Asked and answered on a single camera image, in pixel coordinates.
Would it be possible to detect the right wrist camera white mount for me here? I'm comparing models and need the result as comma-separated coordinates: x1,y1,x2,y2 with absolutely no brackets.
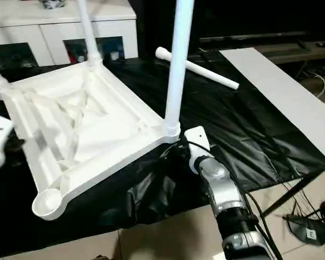
183,125,217,174

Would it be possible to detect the white plastic table top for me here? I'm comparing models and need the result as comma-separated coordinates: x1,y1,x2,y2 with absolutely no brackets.
0,60,181,222

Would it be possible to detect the white side table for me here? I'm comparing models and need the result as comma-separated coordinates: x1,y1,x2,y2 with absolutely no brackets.
218,47,325,169

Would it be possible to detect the white cabinet with glass doors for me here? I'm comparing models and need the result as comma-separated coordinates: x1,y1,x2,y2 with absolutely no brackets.
0,0,138,69

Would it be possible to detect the black mat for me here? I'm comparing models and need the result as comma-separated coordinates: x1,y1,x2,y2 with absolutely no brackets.
0,50,325,251

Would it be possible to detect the black tripod leg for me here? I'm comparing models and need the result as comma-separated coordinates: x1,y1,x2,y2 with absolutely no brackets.
261,172,320,218

